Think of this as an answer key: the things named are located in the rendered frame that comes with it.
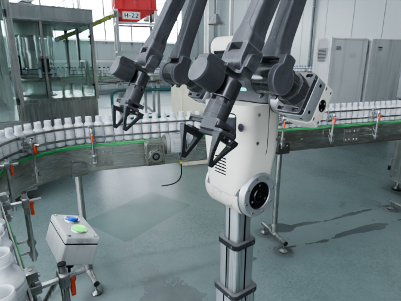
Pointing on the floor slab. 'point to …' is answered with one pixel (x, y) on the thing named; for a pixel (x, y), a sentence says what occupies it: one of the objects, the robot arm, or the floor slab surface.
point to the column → (208, 25)
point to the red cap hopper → (140, 9)
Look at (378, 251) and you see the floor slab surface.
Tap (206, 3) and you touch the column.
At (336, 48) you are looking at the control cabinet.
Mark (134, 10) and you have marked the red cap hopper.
